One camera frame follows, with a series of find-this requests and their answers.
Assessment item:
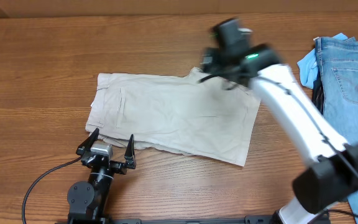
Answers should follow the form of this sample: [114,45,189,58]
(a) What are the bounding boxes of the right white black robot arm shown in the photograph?
[203,18,358,223]

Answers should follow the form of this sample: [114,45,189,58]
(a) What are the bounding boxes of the dark navy garment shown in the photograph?
[312,78,324,114]

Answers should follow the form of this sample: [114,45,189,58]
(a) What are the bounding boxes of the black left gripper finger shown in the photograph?
[124,134,136,169]
[76,128,99,156]

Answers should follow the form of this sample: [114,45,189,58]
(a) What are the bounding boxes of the blue denim jeans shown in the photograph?
[314,36,358,224]

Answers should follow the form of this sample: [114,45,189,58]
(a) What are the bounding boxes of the beige shorts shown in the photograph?
[85,68,260,166]

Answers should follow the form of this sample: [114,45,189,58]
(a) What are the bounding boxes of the light blue shirt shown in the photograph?
[296,32,357,90]

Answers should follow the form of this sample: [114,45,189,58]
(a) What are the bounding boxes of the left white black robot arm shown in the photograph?
[67,128,136,224]

